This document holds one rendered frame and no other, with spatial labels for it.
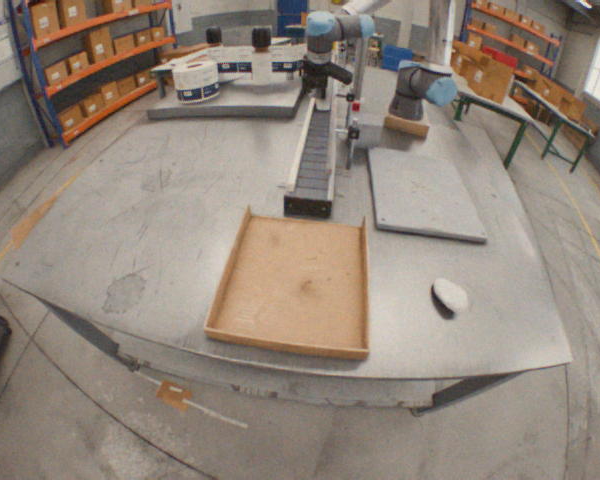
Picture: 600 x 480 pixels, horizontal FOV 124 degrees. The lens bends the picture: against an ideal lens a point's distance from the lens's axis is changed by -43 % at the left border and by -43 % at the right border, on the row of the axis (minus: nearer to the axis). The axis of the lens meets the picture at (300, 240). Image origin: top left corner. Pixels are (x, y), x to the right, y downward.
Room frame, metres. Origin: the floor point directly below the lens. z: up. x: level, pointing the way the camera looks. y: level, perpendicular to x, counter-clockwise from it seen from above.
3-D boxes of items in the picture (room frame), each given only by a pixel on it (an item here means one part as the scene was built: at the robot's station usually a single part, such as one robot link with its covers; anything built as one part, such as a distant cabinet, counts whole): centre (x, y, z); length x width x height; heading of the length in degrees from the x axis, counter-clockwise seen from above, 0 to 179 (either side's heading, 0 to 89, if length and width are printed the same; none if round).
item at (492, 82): (2.35, -1.67, 0.97); 0.51 x 0.39 x 0.37; 79
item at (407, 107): (1.07, -0.41, 0.92); 0.15 x 0.15 x 0.10
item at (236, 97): (1.45, 0.34, 0.86); 0.80 x 0.67 x 0.05; 175
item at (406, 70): (1.06, -0.41, 1.04); 0.13 x 0.12 x 0.14; 17
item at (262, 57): (1.24, 0.20, 1.03); 0.09 x 0.09 x 0.30
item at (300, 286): (0.29, 0.00, 0.85); 0.30 x 0.26 x 0.04; 175
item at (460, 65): (3.18, -1.88, 0.97); 0.45 x 0.38 x 0.37; 76
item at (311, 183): (1.29, -0.09, 0.86); 1.65 x 0.08 x 0.04; 175
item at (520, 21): (7.05, -5.34, 1.26); 2.78 x 0.61 x 2.51; 73
